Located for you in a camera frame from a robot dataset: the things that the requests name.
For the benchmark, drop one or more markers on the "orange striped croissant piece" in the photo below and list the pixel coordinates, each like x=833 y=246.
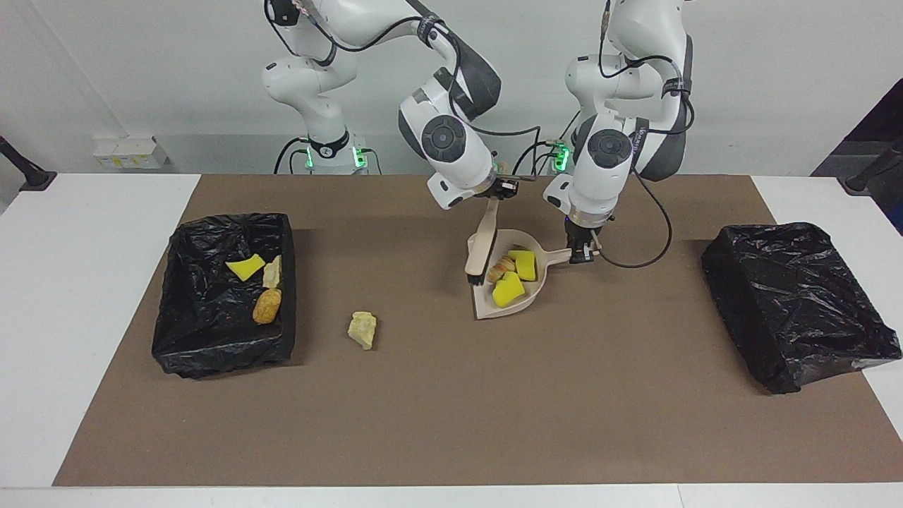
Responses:
x=501 y=268

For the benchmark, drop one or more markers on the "dark panel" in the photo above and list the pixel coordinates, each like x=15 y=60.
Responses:
x=882 y=116

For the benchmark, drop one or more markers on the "brown table mat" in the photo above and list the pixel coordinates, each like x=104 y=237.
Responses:
x=451 y=437

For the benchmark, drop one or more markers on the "pale striped bread chunk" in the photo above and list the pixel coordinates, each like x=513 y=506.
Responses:
x=272 y=271

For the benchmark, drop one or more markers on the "beige brush with black bristles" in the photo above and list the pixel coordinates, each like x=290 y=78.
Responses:
x=483 y=240

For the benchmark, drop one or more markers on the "beige plastic dustpan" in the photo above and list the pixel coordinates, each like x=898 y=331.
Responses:
x=487 y=307

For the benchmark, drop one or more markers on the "brown bread roll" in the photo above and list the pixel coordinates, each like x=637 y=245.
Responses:
x=267 y=306

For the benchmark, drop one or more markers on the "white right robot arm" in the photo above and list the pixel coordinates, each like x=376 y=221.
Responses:
x=451 y=148

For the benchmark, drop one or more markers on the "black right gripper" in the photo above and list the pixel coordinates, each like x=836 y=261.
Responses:
x=504 y=188

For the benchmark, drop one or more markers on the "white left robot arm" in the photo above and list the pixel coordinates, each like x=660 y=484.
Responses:
x=600 y=176

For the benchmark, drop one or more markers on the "bin lined with black bag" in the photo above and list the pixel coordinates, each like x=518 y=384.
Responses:
x=204 y=324
x=797 y=296

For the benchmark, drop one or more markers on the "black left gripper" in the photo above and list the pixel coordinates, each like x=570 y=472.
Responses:
x=584 y=233

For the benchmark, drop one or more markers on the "black clamp stand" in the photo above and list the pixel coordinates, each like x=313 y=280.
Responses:
x=871 y=173
x=28 y=175

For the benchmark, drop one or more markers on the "yellow sponge piece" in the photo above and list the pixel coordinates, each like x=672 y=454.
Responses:
x=526 y=265
x=245 y=268
x=508 y=291

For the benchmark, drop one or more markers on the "white wall socket box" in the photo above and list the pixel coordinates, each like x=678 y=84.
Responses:
x=130 y=153

